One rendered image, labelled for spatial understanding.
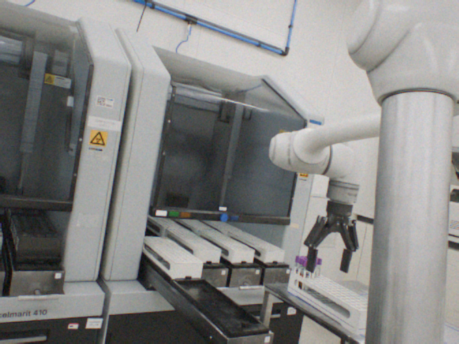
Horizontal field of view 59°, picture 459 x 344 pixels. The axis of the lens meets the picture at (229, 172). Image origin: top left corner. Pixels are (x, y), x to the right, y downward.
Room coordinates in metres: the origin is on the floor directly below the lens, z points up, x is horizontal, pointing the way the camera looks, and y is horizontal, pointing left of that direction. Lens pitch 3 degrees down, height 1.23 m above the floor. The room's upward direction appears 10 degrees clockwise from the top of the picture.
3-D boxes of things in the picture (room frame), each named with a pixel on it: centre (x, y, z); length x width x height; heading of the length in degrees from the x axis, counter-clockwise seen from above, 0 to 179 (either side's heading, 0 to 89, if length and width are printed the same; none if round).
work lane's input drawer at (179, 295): (1.19, 0.05, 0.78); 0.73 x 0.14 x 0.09; 33
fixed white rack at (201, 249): (1.55, 0.10, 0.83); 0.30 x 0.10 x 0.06; 33
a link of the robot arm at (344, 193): (1.20, -0.34, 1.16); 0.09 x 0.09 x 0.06
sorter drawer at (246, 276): (1.74, 0.04, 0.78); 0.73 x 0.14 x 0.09; 33
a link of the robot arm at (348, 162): (1.19, -0.33, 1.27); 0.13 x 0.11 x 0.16; 99
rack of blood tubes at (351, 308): (1.16, -0.36, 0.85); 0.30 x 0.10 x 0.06; 29
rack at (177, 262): (1.35, 0.15, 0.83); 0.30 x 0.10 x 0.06; 33
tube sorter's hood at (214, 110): (1.71, 0.11, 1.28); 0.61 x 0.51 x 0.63; 123
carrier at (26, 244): (1.17, 0.51, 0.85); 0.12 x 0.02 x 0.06; 123
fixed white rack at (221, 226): (1.98, 0.01, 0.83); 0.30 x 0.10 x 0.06; 33
